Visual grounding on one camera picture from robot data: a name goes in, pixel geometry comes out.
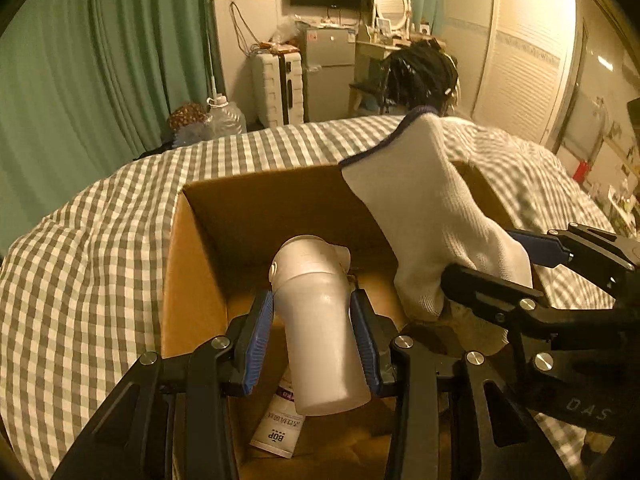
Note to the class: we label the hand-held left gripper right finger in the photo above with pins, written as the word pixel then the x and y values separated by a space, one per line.
pixel 366 347

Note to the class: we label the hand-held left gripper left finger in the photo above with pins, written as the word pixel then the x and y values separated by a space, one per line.
pixel 256 347

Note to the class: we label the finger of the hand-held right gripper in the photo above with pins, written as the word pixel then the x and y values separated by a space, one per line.
pixel 480 290
pixel 542 247

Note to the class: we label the white plastic bottle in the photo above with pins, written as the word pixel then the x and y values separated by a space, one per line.
pixel 320 320

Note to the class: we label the white knit garment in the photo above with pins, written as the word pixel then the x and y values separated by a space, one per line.
pixel 430 200

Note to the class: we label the brown cardboard box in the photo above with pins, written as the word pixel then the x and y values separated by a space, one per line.
pixel 280 210

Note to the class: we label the white tube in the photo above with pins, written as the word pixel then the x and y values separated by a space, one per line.
pixel 275 430

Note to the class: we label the red small container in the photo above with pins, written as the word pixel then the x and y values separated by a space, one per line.
pixel 581 170

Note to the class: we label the grey checked blanket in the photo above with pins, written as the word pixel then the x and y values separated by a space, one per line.
pixel 100 260

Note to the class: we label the white sliding wardrobe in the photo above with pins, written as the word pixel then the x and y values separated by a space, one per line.
pixel 520 50

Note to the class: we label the clear plastic bag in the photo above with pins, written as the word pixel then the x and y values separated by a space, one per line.
pixel 192 135

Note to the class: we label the clear plastic water jug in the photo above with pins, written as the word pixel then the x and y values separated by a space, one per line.
pixel 225 120

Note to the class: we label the brown patterned bundle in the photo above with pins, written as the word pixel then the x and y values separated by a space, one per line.
pixel 186 114

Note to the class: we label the white suitcase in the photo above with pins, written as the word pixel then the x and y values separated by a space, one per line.
pixel 272 87

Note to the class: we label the cream dressing table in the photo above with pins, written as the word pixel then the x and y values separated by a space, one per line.
pixel 370 50

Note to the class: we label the silver small fridge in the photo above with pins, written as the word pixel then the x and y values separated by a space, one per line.
pixel 327 75

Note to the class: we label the white oval mirror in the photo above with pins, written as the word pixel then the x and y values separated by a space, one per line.
pixel 392 2

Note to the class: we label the wide green curtain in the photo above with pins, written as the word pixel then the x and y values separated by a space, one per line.
pixel 100 60

